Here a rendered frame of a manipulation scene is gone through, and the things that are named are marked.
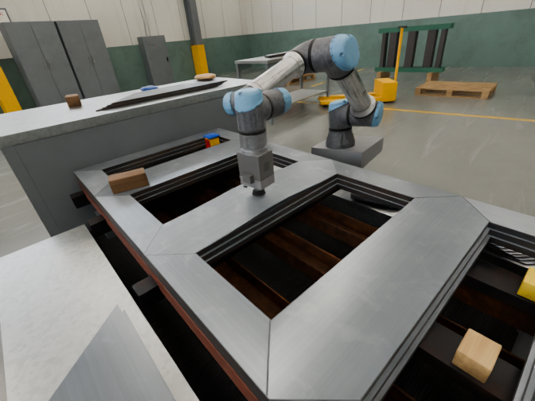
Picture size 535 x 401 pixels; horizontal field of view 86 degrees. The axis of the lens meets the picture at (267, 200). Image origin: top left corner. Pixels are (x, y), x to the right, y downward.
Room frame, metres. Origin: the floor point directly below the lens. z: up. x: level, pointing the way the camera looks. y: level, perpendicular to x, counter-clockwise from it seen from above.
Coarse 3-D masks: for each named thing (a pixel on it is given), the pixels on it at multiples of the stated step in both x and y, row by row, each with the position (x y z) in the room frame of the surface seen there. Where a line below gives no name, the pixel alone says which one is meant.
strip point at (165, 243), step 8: (160, 232) 0.64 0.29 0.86; (168, 232) 0.63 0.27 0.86; (152, 240) 0.60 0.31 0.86; (160, 240) 0.60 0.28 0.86; (168, 240) 0.60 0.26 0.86; (176, 240) 0.60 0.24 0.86; (152, 248) 0.57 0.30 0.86; (160, 248) 0.57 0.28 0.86; (168, 248) 0.57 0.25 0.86; (176, 248) 0.56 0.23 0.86; (184, 248) 0.56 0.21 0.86
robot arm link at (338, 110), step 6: (336, 102) 1.43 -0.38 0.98; (342, 102) 1.41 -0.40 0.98; (348, 102) 1.41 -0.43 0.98; (330, 108) 1.44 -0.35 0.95; (336, 108) 1.42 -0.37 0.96; (342, 108) 1.40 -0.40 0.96; (348, 108) 1.39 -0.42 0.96; (330, 114) 1.44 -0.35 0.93; (336, 114) 1.41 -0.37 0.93; (342, 114) 1.39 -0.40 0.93; (348, 114) 1.37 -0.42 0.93; (330, 120) 1.44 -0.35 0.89; (336, 120) 1.41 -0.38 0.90; (342, 120) 1.39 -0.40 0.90; (348, 120) 1.37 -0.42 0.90; (330, 126) 1.44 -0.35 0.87; (336, 126) 1.41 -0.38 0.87; (342, 126) 1.40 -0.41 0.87; (348, 126) 1.41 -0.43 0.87
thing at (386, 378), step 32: (160, 160) 1.28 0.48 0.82; (224, 160) 1.13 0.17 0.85; (288, 160) 1.08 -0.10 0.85; (160, 192) 0.94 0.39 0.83; (320, 192) 0.83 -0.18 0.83; (352, 192) 0.83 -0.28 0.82; (384, 192) 0.76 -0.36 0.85; (256, 224) 0.66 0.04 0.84; (224, 256) 0.57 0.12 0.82; (448, 288) 0.38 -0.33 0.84; (224, 352) 0.30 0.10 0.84; (384, 384) 0.23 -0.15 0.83
